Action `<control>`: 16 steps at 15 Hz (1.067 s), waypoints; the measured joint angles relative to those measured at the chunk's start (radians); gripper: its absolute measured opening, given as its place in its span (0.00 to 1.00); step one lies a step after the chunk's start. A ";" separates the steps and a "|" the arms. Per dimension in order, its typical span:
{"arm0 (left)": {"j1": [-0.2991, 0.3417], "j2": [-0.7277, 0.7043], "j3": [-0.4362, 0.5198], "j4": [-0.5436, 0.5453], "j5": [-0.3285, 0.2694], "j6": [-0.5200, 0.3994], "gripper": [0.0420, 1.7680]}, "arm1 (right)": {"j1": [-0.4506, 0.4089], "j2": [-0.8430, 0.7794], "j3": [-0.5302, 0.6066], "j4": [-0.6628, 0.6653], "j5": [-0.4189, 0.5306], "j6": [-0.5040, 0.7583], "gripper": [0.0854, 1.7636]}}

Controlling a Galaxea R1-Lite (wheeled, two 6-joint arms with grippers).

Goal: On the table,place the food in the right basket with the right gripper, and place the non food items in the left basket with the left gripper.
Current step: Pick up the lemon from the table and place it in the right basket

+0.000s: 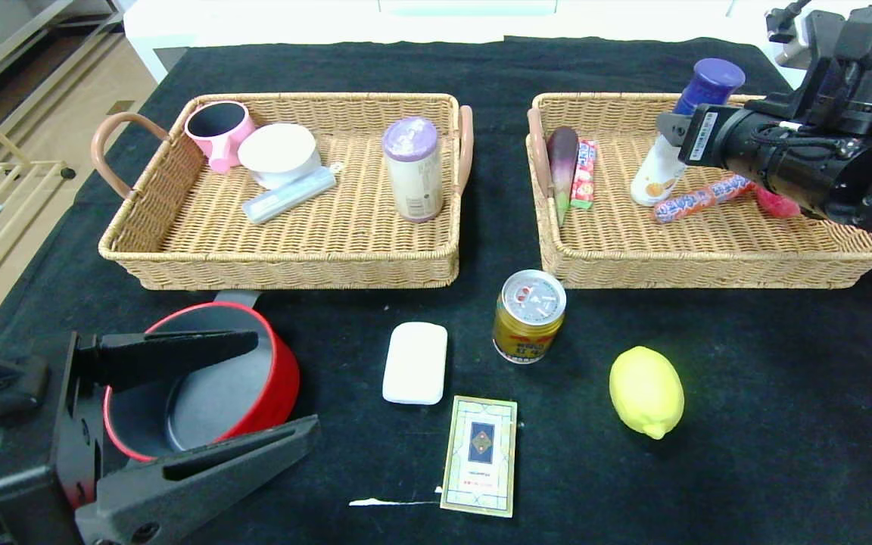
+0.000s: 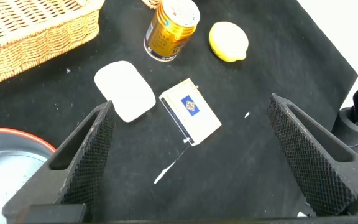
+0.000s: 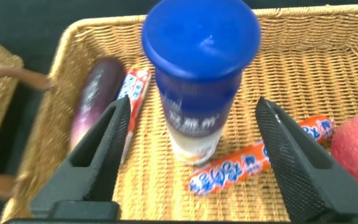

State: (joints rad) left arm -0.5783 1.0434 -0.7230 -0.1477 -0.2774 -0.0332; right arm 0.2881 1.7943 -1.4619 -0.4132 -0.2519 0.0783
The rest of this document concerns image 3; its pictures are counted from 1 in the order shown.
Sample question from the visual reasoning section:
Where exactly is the red candy pack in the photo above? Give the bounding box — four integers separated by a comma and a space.
116, 67, 152, 166

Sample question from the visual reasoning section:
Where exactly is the blue cap white bottle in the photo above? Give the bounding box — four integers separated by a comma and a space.
140, 0, 262, 166

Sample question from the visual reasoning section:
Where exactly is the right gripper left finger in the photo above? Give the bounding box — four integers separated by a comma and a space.
29, 95, 132, 220

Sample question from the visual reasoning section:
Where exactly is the black table cloth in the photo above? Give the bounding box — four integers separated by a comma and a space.
0, 0, 358, 224

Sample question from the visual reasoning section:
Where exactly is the purple eggplant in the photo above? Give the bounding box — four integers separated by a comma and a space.
68, 57, 127, 153

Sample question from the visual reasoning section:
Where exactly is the orange sausage stick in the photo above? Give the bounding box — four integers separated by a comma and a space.
186, 114, 336, 197

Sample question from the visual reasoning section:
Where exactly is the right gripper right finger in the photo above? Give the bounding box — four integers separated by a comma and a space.
255, 96, 358, 223

